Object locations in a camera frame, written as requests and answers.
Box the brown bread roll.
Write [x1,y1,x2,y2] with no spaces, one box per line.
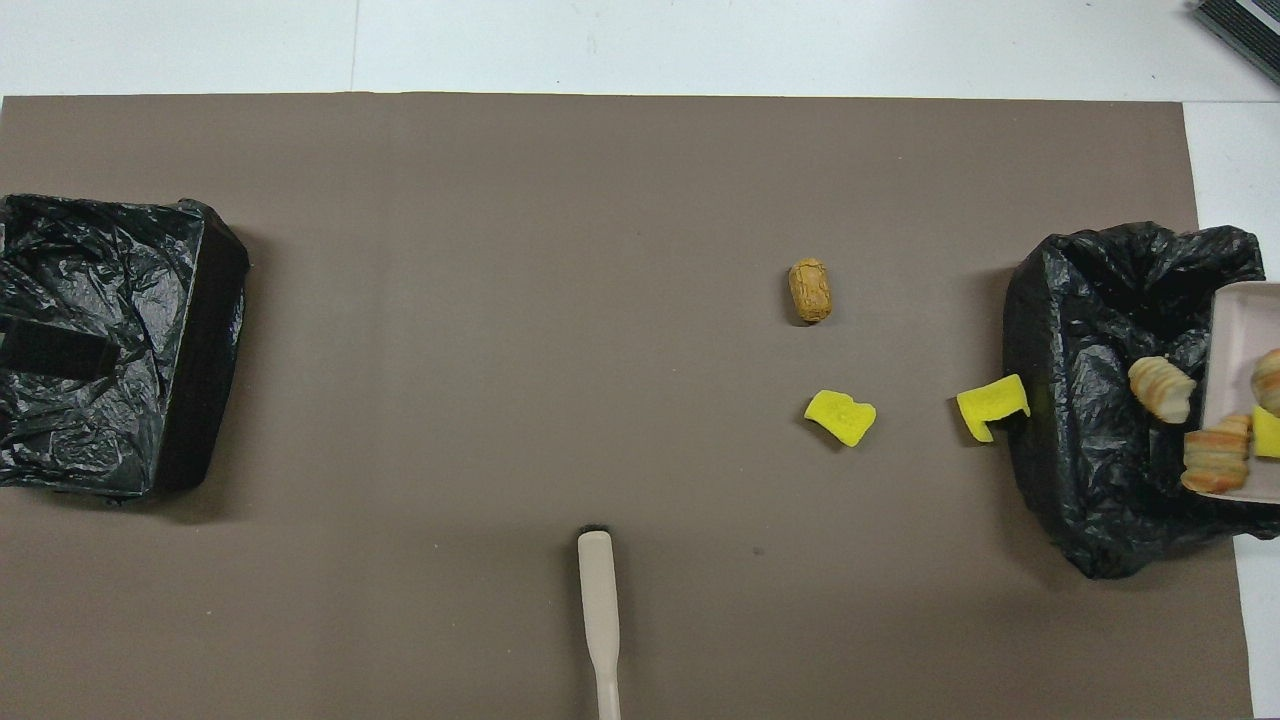
[788,258,834,324]

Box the pale croissant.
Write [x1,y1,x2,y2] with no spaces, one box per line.
[1128,356,1198,425]

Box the open bin with black bag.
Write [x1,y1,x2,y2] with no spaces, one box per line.
[1003,221,1280,581]

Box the large striped croissant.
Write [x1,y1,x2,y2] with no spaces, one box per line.
[1181,413,1253,495]

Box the small striped croissant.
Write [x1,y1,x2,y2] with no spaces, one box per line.
[1250,347,1280,418]

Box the beige hand brush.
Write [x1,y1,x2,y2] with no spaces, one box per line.
[577,527,623,720]

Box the flat bin with black bag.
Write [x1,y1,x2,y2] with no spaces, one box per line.
[0,193,251,501]

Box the beige plastic dustpan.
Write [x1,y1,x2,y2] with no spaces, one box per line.
[1198,281,1280,506]

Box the yellow sponge with notch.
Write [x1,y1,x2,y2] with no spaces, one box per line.
[956,374,1031,443]

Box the dark ribbed object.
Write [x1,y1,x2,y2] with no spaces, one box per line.
[1193,0,1280,86]

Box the yellow sponge chunk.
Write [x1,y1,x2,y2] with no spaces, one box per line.
[804,389,878,448]

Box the brown table mat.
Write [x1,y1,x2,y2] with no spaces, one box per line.
[0,93,1256,720]

